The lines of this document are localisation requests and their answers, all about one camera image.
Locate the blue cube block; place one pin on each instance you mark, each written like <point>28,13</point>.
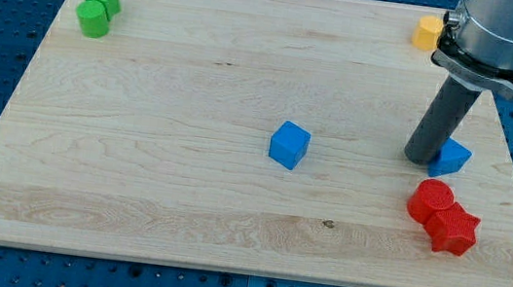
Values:
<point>289,144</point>

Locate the green circle block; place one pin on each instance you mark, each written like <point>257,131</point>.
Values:
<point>92,18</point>

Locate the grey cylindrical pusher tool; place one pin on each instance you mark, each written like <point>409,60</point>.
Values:
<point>441,119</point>

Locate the red star block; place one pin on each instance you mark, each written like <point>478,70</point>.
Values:
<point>452,230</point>

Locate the blue moon block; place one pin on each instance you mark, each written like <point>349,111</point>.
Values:
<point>450,159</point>

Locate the red circle block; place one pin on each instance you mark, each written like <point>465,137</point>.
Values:
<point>430,196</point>

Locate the yellow block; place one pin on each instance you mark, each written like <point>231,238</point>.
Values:
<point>426,33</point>

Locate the wooden board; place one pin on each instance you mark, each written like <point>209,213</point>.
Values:
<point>150,144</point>

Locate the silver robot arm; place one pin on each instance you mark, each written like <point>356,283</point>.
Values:
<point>476,45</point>

